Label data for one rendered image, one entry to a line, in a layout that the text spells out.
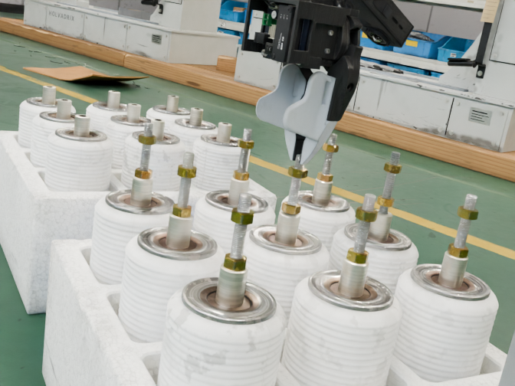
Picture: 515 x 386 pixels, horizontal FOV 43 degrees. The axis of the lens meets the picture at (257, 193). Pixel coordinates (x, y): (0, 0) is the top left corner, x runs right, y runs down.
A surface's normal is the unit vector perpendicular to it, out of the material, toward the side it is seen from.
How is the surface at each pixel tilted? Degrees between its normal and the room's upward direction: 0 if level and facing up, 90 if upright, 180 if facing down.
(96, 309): 0
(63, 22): 90
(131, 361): 0
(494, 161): 90
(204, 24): 90
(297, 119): 91
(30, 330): 0
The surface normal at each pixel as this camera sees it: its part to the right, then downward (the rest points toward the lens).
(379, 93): -0.66, 0.11
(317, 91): 0.60, 0.32
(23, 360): 0.15, -0.95
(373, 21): -0.52, 0.85
